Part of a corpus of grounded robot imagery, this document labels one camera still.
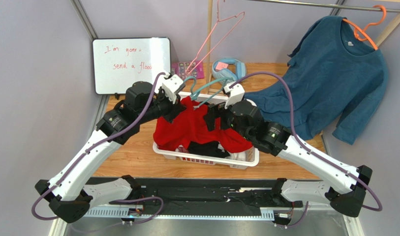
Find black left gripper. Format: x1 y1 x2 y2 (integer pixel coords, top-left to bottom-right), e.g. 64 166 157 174
137 87 186 125

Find teal plastic hanger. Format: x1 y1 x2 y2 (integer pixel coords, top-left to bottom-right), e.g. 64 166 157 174
183 76 237 111

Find red t shirt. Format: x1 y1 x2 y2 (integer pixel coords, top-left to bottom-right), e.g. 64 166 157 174
153 97 253 153

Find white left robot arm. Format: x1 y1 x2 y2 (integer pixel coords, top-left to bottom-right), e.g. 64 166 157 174
35 78 185 223

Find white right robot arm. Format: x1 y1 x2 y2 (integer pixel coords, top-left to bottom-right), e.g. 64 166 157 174
203 100 372 217

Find blue long sleeve shirt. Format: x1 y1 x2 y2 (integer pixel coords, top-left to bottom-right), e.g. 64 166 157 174
245 16 388 145

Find orange hanger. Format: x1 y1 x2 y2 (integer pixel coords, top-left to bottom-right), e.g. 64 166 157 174
342 4 387 51

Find black garment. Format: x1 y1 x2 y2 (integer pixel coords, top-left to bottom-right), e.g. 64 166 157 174
187 141 230 158

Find light blue headphones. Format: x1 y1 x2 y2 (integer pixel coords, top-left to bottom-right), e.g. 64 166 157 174
212 58 247 86

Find orange pink garment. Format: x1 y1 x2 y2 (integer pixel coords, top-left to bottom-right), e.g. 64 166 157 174
175 146 189 153

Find pink cube power adapter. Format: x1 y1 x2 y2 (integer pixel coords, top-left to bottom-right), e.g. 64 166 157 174
215 61 229 71

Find white garment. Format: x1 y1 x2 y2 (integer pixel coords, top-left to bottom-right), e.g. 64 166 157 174
230 148 254 162

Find white plastic laundry basket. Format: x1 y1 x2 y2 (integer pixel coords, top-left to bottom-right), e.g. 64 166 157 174
153 92 259 169

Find white whiteboard with red writing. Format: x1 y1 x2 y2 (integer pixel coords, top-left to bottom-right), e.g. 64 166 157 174
92 37 171 95

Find aluminium corner profile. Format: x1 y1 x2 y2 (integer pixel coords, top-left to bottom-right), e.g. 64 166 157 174
70 0 98 41

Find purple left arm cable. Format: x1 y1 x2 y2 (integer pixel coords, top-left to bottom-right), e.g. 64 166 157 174
31 72 170 221

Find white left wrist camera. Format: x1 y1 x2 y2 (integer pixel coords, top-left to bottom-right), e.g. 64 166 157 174
160 73 185 104

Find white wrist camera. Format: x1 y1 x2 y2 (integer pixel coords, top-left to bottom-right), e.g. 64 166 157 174
160 73 185 104
223 82 245 109

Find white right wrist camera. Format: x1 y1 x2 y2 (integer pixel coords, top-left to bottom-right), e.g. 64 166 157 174
223 82 245 109

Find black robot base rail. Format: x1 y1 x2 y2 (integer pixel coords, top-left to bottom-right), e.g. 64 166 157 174
128 178 306 216

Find pink wire hanger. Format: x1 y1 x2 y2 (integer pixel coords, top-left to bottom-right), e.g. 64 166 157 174
185 0 246 76

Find metal clothes rail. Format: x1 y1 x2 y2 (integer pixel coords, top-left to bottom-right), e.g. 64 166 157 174
252 0 382 12

